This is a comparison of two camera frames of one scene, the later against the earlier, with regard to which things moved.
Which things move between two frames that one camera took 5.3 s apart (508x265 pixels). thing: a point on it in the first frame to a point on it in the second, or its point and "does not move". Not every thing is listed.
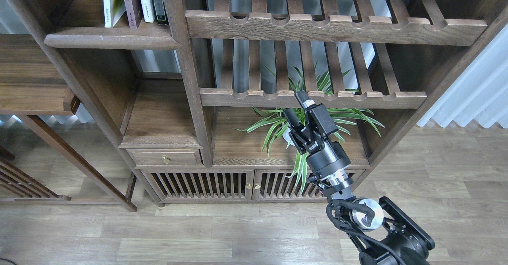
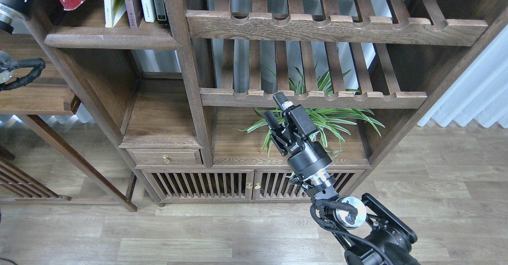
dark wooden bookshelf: [193, 76] does not move
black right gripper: [325, 157] to [305, 158]
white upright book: [146, 0] does not move
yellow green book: [114, 3] does not move
